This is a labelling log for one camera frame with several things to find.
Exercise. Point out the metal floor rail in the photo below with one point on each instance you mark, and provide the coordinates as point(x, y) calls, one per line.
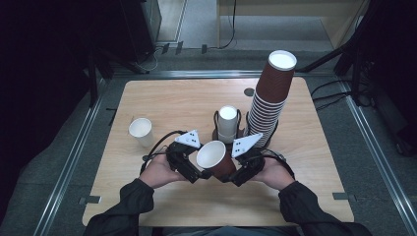
point(196, 74)
point(377, 147)
point(72, 164)

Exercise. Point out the dark wooden cup holder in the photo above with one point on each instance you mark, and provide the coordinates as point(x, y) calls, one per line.
point(218, 126)

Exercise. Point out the dark round table grommet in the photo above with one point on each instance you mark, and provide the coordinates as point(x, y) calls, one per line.
point(249, 92)

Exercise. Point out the white paper cup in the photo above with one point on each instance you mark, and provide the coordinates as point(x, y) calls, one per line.
point(141, 129)

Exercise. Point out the person's right hand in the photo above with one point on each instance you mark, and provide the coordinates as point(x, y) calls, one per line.
point(277, 175)

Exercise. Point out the stack of white cups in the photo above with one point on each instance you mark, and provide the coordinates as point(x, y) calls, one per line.
point(227, 123)

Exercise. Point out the brown paper cup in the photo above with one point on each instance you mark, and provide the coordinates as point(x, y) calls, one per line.
point(213, 157)

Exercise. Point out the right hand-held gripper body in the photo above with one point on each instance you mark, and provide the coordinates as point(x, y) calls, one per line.
point(252, 164)

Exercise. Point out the grey floor tape piece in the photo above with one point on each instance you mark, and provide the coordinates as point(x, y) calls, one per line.
point(342, 196)

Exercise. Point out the person's left hand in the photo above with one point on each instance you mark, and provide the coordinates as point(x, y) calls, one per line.
point(157, 172)

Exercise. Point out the stack of brown cups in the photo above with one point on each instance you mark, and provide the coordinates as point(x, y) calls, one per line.
point(272, 85)

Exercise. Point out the black metal stand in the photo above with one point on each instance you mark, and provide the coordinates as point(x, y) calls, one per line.
point(93, 78)

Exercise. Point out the black tripod stand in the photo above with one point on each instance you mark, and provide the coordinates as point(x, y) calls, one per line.
point(347, 46)

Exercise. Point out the black cabinet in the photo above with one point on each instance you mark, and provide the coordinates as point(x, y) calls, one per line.
point(137, 26)

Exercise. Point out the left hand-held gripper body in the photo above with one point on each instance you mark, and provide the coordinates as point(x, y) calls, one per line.
point(178, 157)

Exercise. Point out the light wooden furniture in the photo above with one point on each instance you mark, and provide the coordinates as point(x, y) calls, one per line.
point(341, 19)

